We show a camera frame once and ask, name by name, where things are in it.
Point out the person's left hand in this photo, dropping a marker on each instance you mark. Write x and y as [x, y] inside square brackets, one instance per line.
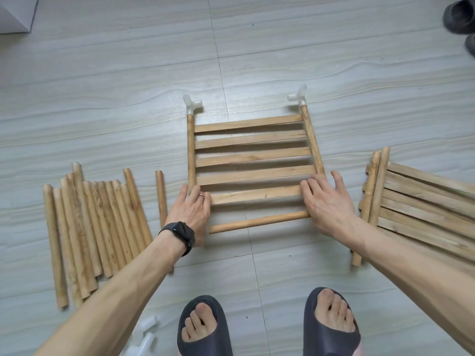
[191, 215]

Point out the person's right hand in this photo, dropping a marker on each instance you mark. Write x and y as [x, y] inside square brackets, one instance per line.
[332, 211]

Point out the single wooden stick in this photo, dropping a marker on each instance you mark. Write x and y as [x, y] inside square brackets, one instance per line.
[260, 221]
[161, 196]

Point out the slatted wooden shelf panel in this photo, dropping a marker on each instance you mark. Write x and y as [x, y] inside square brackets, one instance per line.
[252, 155]
[423, 211]

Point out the pile of wooden dowels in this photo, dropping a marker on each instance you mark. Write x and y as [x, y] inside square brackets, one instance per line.
[93, 230]

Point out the pile of white connectors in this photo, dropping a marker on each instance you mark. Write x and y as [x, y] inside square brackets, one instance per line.
[145, 337]

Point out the person's right forearm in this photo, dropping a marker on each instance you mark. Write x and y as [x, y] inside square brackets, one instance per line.
[419, 281]

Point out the person's left forearm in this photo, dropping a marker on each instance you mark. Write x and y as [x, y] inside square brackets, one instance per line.
[111, 300]

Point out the person's black sandal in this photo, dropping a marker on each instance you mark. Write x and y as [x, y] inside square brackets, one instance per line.
[330, 330]
[204, 333]

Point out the black smartwatch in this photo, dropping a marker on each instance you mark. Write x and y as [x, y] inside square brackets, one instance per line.
[178, 235]

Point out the white box cabinet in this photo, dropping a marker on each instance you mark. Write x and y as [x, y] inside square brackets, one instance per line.
[15, 12]

